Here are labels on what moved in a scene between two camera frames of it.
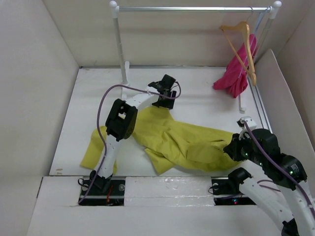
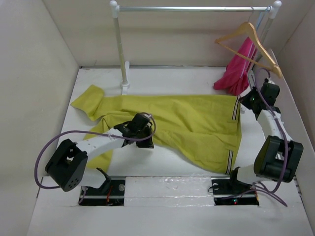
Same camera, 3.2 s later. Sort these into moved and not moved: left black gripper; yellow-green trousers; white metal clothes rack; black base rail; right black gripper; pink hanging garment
Moved: left black gripper; yellow-green trousers; right black gripper
Not moved: white metal clothes rack; pink hanging garment; black base rail
